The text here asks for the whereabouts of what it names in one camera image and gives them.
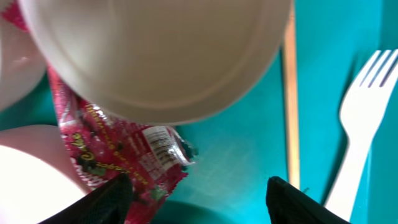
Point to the white paper cup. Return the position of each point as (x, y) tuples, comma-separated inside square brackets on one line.
[(158, 61)]

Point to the red snack wrapper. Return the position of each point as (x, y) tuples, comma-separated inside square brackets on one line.
[(101, 147)]

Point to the pink bowl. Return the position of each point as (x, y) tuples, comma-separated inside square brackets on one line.
[(22, 65)]

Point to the teal serving tray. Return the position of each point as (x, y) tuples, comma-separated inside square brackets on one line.
[(242, 147)]

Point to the white plastic fork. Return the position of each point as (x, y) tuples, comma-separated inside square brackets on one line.
[(361, 114)]

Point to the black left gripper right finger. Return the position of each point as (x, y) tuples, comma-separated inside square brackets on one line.
[(288, 205)]

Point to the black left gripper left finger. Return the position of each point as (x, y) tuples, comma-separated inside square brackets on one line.
[(107, 204)]

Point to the wooden chopstick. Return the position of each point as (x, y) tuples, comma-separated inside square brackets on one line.
[(289, 63)]

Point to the large white plate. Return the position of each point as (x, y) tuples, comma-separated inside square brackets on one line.
[(37, 177)]

